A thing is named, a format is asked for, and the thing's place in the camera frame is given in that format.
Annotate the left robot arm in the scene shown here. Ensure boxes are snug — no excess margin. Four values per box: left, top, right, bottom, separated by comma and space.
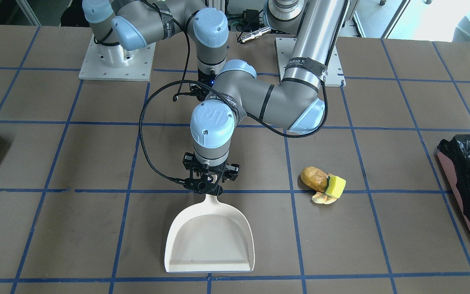
183, 0, 349, 195

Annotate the brown potato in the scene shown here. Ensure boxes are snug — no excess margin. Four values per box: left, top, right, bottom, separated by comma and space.
300, 166, 329, 192

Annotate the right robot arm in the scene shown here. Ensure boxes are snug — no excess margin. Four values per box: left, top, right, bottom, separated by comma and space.
79, 0, 229, 85

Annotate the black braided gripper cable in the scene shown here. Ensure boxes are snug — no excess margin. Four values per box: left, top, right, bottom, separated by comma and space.
138, 80, 203, 184

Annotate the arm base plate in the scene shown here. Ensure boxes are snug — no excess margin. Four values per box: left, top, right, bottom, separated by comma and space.
275, 38, 346, 87
78, 37, 155, 82

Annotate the beige bread piece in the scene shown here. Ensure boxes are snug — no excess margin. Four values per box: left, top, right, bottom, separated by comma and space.
311, 192, 338, 205

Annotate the yellow green sponge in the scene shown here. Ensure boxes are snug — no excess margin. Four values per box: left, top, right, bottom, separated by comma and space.
325, 174, 346, 199

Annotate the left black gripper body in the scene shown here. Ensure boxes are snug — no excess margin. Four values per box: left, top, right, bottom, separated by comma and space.
182, 153, 240, 196

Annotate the white plastic dustpan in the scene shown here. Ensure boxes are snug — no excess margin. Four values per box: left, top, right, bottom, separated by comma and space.
164, 195, 255, 273

